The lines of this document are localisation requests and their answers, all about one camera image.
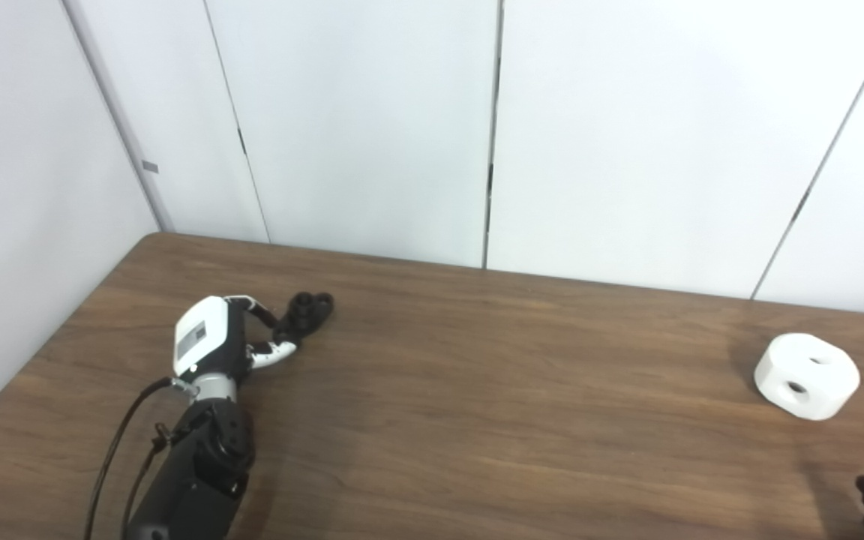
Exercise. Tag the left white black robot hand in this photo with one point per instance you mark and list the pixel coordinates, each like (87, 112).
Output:
(203, 337)

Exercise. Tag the black flanged holder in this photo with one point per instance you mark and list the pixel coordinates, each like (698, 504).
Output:
(304, 311)

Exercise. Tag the round white piece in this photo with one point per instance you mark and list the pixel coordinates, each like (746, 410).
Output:
(807, 375)

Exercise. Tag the grey wall tag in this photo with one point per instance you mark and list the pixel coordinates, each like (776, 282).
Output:
(150, 166)

